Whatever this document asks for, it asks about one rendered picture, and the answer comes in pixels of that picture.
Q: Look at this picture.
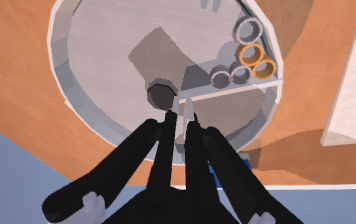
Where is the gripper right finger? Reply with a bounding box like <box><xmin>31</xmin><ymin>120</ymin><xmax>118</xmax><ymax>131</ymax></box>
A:
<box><xmin>183</xmin><ymin>98</ymin><xmax>304</xmax><ymax>224</ymax></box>

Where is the blue crate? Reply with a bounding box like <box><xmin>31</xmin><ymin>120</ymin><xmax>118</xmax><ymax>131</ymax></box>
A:
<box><xmin>208</xmin><ymin>153</ymin><xmax>252</xmax><ymax>189</ymax></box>

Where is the grey metal bushing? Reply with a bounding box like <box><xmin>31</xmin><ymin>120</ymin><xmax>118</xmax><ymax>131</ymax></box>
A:
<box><xmin>229</xmin><ymin>60</ymin><xmax>253</xmax><ymax>85</ymax></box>
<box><xmin>211</xmin><ymin>65</ymin><xmax>231</xmax><ymax>89</ymax></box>
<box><xmin>234</xmin><ymin>15</ymin><xmax>263</xmax><ymax>45</ymax></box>

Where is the bronze bushing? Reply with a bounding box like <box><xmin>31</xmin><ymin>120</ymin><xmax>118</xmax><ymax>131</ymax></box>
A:
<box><xmin>237</xmin><ymin>41</ymin><xmax>264</xmax><ymax>66</ymax></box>
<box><xmin>250</xmin><ymin>54</ymin><xmax>276</xmax><ymax>80</ymax></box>

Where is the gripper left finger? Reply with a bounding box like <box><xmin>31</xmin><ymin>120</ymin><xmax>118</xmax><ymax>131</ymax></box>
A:
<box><xmin>42</xmin><ymin>96</ymin><xmax>180</xmax><ymax>224</ymax></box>

